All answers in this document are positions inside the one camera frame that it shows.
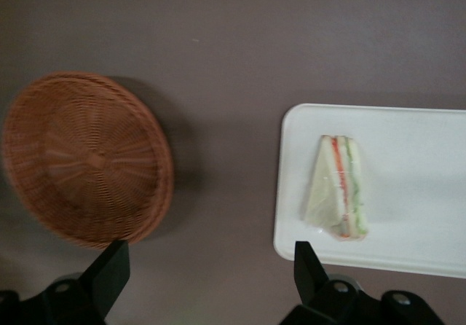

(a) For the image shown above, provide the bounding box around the triangle sandwich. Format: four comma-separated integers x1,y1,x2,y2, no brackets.
299,134,370,241

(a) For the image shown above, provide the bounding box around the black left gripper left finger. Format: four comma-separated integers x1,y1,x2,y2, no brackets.
80,240,132,319

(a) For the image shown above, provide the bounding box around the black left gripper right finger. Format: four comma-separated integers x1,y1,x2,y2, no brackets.
294,240,333,308

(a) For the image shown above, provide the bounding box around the beige plastic serving tray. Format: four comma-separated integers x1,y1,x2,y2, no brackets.
272,102,466,280

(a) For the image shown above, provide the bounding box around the brown round wicker basket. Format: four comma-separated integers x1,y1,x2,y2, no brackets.
1,71,175,250

